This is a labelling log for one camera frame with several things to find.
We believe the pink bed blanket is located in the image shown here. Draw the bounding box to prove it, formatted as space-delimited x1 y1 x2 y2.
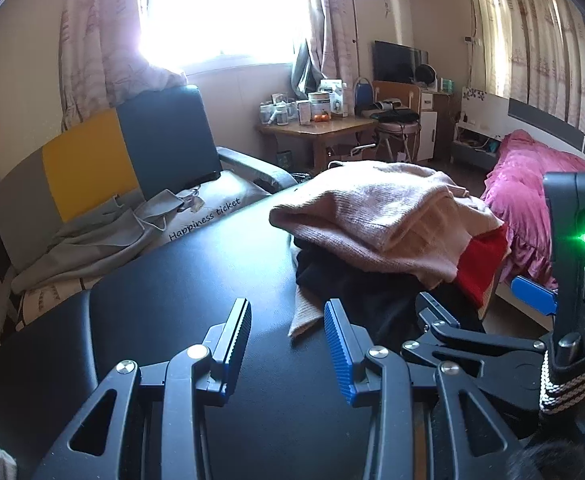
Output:
480 130 585 292

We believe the black garment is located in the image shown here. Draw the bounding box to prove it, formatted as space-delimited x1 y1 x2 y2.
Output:
292 235 488 356

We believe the wooden chair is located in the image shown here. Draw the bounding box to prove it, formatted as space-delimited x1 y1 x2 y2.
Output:
373 80 421 111

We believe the white cabinet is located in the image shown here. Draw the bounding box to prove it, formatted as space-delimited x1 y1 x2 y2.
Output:
417 90 441 162

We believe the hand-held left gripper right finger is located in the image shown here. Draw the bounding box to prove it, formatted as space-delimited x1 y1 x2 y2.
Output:
324 300 543 480

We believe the wooden desk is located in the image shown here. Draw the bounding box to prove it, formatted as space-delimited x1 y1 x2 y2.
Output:
258 112 379 172

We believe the pink patterned curtain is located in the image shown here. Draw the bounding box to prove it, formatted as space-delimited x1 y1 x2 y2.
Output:
58 0 188 132
307 0 359 92

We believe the white box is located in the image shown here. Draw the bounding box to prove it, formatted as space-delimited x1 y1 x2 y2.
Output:
320 80 349 119

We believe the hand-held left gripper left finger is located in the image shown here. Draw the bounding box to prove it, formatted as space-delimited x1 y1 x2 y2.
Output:
30 298 252 480

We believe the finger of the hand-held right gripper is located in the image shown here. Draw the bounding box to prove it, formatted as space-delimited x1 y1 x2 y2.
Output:
511 276 558 317
401 292 547 363

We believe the hanging grey cloth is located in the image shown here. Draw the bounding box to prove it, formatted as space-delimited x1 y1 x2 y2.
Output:
291 42 324 99

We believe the metal pole stand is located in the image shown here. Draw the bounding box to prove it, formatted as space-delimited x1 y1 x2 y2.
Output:
347 0 384 117

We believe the person's dark fuzzy clothing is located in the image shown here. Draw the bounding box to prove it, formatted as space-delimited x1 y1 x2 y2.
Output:
503 432 585 480

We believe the black bag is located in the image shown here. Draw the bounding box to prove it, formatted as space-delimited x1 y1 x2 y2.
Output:
377 109 419 124

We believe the cream knit garment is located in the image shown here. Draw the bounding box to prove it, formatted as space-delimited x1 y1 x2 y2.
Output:
288 285 324 339

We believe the red garment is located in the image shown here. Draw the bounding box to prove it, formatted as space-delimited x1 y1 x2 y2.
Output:
455 225 512 309

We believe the grey yellow teal sofa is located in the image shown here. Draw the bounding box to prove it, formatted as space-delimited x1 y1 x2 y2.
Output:
0 85 298 351

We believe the striped beige curtain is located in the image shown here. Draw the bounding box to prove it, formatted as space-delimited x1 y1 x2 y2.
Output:
471 0 585 147

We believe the bright window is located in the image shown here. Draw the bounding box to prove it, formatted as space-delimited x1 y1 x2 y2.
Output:
145 0 316 70

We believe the white printed seat cushion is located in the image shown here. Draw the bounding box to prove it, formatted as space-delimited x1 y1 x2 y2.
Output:
17 180 273 331

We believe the round stool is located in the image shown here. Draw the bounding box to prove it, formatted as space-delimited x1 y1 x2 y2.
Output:
375 120 421 164

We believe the dark bed headboard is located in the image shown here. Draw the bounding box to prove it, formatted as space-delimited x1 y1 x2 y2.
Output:
507 97 585 162

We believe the black monitor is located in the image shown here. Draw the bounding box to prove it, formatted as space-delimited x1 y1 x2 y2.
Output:
373 40 429 84

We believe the pink knit sweater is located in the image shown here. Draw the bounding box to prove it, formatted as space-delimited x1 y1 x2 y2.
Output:
269 160 506 291

